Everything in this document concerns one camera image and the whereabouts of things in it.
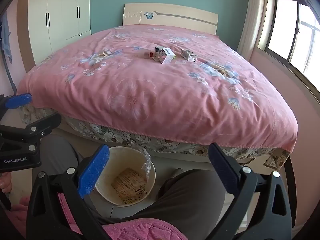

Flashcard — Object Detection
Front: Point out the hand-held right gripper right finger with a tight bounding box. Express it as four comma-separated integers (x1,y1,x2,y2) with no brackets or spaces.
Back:
200,142,293,240

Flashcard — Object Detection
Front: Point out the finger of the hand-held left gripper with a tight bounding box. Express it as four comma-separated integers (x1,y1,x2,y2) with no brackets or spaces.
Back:
0,112,62,153
0,93,33,110

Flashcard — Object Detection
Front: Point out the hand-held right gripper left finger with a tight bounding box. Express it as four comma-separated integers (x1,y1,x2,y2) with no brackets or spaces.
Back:
26,144,118,240

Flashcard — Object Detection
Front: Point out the white round bin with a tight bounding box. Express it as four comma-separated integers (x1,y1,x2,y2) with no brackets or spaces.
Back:
94,146,157,207

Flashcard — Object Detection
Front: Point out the white barcode box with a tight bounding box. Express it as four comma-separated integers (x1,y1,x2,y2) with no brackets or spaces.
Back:
159,47,175,65

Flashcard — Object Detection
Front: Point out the person's left hand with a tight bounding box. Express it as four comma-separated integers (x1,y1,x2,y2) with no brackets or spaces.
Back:
0,172,13,193

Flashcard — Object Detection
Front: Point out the person's left leg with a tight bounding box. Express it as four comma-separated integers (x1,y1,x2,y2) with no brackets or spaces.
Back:
39,134,84,177

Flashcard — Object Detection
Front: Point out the person's leg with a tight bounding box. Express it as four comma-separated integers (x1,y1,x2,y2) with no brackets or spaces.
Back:
96,169,227,230
39,134,84,177

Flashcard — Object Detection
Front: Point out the printed paper packet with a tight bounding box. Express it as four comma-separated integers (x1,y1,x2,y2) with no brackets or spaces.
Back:
111,169,148,205

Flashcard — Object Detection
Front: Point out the person's right leg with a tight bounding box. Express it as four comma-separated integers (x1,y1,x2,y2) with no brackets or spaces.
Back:
96,169,227,230

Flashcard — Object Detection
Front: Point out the floral bed sheet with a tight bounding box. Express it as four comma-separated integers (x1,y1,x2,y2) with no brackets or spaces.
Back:
20,104,290,171

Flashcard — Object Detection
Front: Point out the clear plastic bag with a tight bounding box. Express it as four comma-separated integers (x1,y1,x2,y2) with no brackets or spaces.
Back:
139,147,153,180

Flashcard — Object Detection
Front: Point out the blue hanging cloth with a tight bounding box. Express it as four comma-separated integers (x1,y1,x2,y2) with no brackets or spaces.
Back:
0,15,12,64

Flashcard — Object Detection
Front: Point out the pink quilted cushion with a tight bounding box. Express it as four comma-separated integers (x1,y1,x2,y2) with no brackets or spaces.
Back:
7,192,185,240

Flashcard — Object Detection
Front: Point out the pink floral blanket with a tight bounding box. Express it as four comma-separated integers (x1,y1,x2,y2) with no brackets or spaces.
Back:
16,24,299,155

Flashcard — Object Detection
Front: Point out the white wardrobe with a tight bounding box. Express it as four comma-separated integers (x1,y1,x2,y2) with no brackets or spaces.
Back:
27,0,92,65

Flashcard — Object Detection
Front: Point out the white printed carton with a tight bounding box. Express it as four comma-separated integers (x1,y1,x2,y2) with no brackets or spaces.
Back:
180,49,198,62

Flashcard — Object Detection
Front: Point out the beige headboard with butterfly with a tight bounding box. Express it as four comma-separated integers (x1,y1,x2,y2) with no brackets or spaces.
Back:
122,3,218,35

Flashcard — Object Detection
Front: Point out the window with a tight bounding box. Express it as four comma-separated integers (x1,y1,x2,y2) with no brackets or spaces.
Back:
257,0,320,98

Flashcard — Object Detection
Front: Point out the wooden bed frame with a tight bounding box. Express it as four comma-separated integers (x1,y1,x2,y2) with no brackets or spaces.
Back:
55,127,297,230

